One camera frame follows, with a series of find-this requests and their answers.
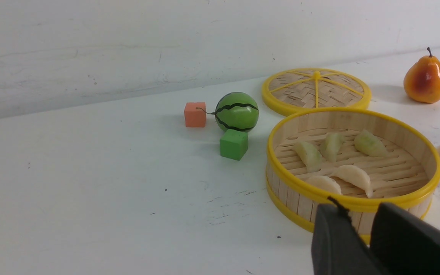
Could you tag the green toy watermelon ball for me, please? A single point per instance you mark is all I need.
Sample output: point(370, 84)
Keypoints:
point(235, 111)

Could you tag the orange foam cube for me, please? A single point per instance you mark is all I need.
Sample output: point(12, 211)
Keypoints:
point(195, 114)

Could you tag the pale green dumpling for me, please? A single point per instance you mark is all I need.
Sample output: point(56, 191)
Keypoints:
point(369, 144)
point(309, 155)
point(331, 146)

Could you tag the woven bamboo steamer lid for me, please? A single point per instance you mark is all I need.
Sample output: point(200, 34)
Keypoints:
point(302, 89)

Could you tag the green foam cube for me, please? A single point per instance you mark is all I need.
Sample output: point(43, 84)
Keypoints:
point(233, 144)

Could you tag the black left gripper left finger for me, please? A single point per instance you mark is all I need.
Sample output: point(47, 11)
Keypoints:
point(336, 247)

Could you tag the bamboo steamer tray yellow rim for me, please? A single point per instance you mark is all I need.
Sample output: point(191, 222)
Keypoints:
point(407, 177)

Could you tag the orange yellow toy pear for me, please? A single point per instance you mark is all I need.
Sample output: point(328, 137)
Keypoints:
point(422, 80)

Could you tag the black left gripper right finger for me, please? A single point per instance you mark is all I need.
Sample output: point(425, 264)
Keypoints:
point(403, 243)

